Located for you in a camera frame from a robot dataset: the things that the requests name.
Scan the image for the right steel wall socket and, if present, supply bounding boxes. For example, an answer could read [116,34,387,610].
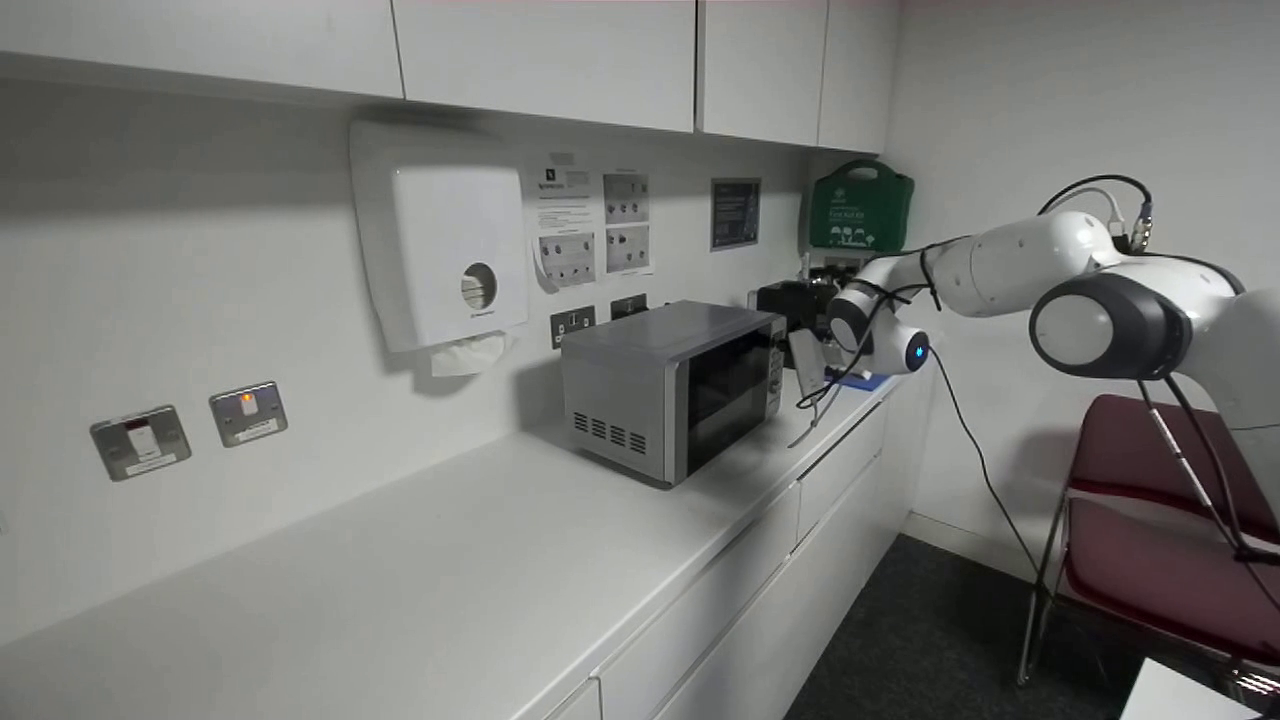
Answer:
[209,380,289,450]

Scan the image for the silver microwave oven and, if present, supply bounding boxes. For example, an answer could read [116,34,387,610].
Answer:
[560,299,783,489]

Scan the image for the green first aid box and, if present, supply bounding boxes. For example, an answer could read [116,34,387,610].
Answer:
[808,160,918,258]

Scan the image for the steel wall socket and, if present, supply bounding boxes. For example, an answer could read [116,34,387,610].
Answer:
[209,380,289,450]
[93,405,193,480]

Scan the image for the white lower cabinets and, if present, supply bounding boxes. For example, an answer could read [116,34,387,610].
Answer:
[548,380,931,720]

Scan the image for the white cabinets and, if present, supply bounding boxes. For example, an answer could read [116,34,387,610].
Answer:
[0,0,905,151]
[548,380,931,720]

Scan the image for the left steel wall socket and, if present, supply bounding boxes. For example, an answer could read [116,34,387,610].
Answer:
[93,405,193,480]

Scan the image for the white paper towel dispenser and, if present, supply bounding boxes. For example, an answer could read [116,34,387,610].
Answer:
[353,119,528,377]

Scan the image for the red chair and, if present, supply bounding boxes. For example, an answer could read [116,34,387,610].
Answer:
[1019,395,1280,675]

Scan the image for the white instruction poster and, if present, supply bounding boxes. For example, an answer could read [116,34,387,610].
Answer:
[528,151,653,292]

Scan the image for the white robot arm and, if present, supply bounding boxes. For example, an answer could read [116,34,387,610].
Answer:
[830,213,1280,509]

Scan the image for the white upper cabinets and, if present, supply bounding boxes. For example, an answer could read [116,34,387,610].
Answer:
[0,0,905,151]

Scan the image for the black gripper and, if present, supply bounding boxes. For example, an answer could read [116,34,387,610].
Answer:
[788,329,830,395]

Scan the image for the dark framed wall sign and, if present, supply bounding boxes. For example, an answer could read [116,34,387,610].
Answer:
[712,179,762,247]

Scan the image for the blue mat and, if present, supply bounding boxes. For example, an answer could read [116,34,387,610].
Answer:
[839,373,891,393]

